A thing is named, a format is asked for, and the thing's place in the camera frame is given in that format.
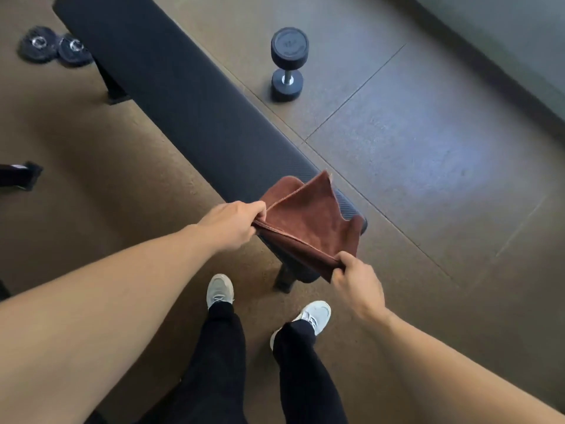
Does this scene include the person's left hand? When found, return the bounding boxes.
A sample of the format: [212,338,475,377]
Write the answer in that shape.
[195,200,267,254]

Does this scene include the person's right hand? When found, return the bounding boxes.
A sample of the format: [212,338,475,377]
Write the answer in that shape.
[330,251,387,325]

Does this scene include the brown microfibre cloth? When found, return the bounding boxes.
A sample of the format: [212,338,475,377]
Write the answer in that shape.
[252,170,365,283]

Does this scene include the person's left forearm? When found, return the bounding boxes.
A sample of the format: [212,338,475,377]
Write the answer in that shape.
[0,225,218,424]

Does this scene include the person's right forearm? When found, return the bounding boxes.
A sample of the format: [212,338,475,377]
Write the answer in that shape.
[372,309,565,424]

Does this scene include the person's right white sneaker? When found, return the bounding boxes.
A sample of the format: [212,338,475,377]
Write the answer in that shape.
[270,300,332,352]

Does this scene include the person's white sneaker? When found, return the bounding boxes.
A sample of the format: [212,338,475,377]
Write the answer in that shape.
[206,274,235,310]
[270,300,332,352]

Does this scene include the person's left white sneaker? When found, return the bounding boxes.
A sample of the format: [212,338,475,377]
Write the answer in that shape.
[206,274,235,310]

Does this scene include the person's right black trouser leg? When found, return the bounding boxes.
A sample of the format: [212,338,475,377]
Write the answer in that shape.
[272,321,349,424]

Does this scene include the person's black trouser leg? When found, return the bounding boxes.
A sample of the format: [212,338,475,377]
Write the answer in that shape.
[272,321,349,424]
[138,300,248,424]

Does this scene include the black padded workout bench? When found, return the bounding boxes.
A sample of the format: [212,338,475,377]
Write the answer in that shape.
[52,0,368,294]

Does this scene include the black dumbbell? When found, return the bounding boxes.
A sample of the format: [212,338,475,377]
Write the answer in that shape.
[270,27,310,103]

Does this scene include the person's left black trouser leg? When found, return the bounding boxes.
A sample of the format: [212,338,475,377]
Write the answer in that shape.
[138,300,248,424]

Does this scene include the black equipment foot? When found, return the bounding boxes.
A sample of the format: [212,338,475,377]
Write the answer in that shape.
[0,161,44,192]

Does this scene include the black weight plate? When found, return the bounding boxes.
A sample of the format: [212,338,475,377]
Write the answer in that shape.
[57,33,94,67]
[18,26,64,64]

